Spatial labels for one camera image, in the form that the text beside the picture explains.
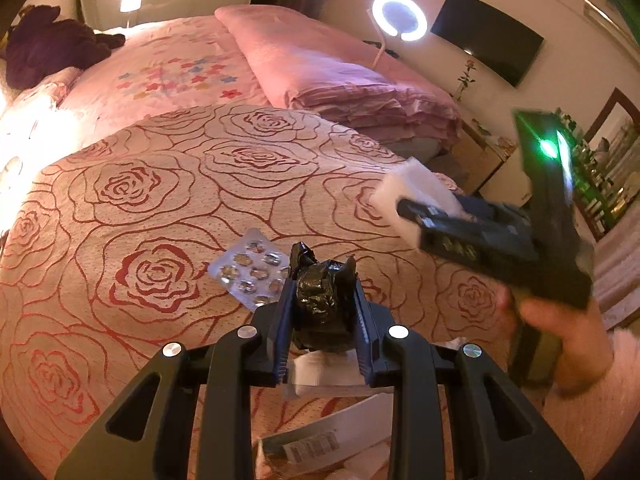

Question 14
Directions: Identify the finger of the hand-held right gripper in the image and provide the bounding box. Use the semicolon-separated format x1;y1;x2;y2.
397;199;541;286
460;197;531;233

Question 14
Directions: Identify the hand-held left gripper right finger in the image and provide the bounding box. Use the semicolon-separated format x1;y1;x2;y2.
350;256;586;480

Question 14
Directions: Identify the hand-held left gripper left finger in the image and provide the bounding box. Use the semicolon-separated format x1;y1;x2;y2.
55;258;297;480

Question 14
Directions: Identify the black plastic bag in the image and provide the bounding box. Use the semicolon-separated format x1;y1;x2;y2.
290;241;358;353

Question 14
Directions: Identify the silver blister pack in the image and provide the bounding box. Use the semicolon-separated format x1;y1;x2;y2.
209;227;293;311

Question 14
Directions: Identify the person's right forearm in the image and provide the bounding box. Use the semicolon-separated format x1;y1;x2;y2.
570;327;640;461

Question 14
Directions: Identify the person's right hand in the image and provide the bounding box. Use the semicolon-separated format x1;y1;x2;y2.
497;290;616;393

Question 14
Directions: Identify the dark wooden dressing table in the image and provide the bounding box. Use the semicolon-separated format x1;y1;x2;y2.
570;87;640;241

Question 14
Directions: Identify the white tissue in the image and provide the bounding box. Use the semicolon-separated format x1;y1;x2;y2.
282;345;396;401

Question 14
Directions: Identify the row of cosmetic bottles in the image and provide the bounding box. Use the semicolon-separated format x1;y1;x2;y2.
560;110;640;221

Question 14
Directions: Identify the rose patterned blanket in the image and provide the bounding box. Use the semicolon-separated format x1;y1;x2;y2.
0;102;616;480

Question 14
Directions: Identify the folded pink quilt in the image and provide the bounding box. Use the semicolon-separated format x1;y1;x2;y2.
215;4;463;143

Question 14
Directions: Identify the bed with pink floral sheet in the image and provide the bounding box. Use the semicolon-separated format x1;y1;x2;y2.
0;10;471;241

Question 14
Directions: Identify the pink ruffled pillow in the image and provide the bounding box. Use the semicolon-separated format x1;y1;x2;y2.
0;67;83;126

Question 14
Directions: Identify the dark purple plush toy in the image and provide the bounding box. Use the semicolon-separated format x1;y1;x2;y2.
0;4;127;88

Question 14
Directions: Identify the wall mounted television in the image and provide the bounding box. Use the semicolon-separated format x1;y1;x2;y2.
430;0;546;88

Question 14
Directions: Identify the ring light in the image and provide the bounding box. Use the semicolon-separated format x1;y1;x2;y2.
362;0;428;71

